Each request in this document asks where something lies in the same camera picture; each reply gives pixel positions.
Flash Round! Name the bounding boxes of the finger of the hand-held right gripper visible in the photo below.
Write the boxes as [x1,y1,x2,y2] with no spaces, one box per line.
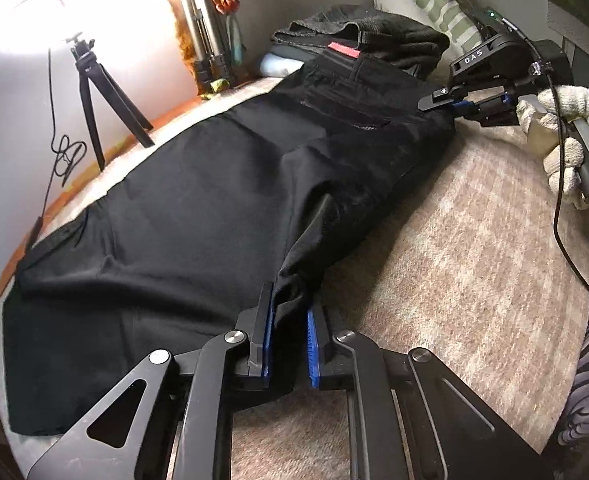
[455,101,520,127]
[417,85,513,112]

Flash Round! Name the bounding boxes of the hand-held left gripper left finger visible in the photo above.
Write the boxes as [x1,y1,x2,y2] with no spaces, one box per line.
[24,282,275,480]

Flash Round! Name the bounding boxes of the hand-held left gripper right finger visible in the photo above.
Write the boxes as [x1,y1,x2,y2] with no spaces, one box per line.
[306,301,568,480]

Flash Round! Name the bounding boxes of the black pants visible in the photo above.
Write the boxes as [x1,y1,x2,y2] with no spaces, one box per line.
[2,52,458,436]

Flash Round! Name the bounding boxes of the folded dark grey garment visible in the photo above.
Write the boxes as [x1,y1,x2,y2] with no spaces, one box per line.
[272,4,450,78]

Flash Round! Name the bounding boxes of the light blue cushion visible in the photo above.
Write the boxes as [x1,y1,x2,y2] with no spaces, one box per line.
[259,45,308,78]

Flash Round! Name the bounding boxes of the orange fabric ornament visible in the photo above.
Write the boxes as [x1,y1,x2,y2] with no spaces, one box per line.
[199,0,248,61]

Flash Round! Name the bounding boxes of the silver tripod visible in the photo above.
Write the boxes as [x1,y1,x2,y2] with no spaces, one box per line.
[167,0,235,88]

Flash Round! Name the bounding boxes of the small black tripod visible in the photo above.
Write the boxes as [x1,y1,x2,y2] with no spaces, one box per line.
[67,35,155,171]

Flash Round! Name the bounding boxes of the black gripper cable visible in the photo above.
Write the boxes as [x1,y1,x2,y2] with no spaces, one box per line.
[502,17,589,303]

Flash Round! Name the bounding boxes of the black light cable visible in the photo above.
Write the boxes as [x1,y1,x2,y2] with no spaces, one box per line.
[24,45,88,256]

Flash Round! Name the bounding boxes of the bright ring light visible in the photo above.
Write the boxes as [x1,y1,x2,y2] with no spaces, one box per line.
[9,0,140,56]

